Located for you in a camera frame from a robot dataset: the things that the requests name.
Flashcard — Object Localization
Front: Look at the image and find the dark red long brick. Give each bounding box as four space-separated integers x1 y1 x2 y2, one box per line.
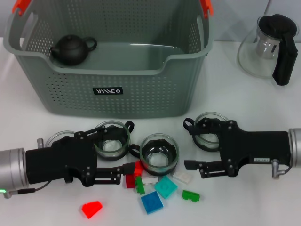
125 173 136 189

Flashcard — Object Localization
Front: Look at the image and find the black clay teapot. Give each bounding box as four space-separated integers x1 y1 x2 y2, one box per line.
49 34 98 66

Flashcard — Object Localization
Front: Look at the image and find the grey perforated storage basket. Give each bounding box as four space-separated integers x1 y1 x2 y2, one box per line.
3 0 214 118

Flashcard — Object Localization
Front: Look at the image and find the glass teacup black sleeve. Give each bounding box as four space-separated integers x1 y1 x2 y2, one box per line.
94 120 135 162
46 130 79 149
182 112 230 151
128 133 180 177

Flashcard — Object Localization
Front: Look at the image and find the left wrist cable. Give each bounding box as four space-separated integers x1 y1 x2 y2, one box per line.
3 182 51 198

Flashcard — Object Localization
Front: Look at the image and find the white long toy brick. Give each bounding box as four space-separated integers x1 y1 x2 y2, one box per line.
142 176 159 186

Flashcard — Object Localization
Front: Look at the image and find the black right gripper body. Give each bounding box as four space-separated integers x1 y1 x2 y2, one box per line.
217 121 292 177

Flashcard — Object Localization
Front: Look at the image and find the blue square toy plate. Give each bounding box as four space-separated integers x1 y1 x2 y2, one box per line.
140 190 164 215

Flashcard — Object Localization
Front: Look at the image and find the orange red slope brick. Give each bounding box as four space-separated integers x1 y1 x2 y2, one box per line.
81 200 103 219

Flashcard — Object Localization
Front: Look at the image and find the teal square toy plate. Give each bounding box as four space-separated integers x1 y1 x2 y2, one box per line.
154 175 178 200

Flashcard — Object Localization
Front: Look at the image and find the green toy brick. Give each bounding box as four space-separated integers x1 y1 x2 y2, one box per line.
134 176 146 195
182 189 200 203

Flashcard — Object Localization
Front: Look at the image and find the orange basket handle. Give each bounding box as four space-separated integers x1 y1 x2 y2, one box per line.
12 0 31 16
199 0 214 18

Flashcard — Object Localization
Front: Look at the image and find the white flat toy plate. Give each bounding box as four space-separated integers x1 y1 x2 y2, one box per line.
171 170 191 183

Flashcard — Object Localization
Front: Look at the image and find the glass pitcher black handle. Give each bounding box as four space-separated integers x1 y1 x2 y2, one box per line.
237 14 299 87

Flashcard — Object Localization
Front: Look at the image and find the bright red small brick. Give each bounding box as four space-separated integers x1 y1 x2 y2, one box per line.
133 161 144 177

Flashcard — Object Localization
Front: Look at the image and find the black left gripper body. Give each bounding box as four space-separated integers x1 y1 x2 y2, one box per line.
25 133 98 188

